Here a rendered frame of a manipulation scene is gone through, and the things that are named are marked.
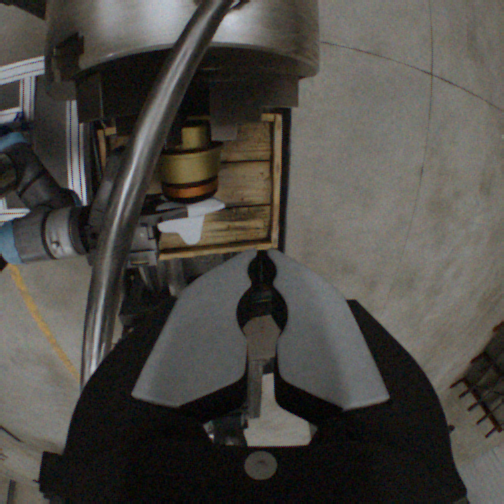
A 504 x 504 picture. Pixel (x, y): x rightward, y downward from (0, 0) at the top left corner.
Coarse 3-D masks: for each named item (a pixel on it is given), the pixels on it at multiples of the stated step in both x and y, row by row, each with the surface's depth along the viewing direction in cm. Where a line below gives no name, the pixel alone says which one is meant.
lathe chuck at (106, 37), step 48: (96, 0) 10; (144, 0) 10; (192, 0) 11; (288, 0) 13; (48, 48) 13; (96, 48) 12; (144, 48) 12; (240, 48) 14; (288, 48) 16; (48, 96) 18
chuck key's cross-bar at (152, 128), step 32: (224, 0) 7; (192, 32) 7; (192, 64) 7; (160, 96) 7; (160, 128) 7; (128, 160) 7; (128, 192) 7; (128, 224) 8; (96, 256) 8; (128, 256) 8; (96, 288) 8; (96, 320) 8; (96, 352) 8
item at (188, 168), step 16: (192, 128) 26; (208, 128) 28; (192, 144) 28; (208, 144) 29; (160, 160) 28; (176, 160) 27; (192, 160) 28; (208, 160) 29; (160, 176) 29; (176, 176) 28; (192, 176) 29; (208, 176) 30; (176, 192) 30; (192, 192) 30; (208, 192) 32
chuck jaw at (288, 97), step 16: (224, 80) 25; (240, 80) 25; (256, 80) 25; (272, 80) 26; (288, 80) 26; (224, 96) 26; (240, 96) 26; (256, 96) 26; (272, 96) 27; (288, 96) 27; (224, 112) 27; (240, 112) 27; (256, 112) 27; (224, 128) 28
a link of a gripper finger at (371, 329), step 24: (360, 312) 8; (384, 336) 7; (384, 360) 6; (408, 360) 6; (408, 384) 5; (384, 408) 5; (408, 408) 5; (432, 408) 4; (360, 432) 4; (384, 432) 4; (408, 432) 4; (432, 432) 4; (432, 456) 3; (456, 480) 3
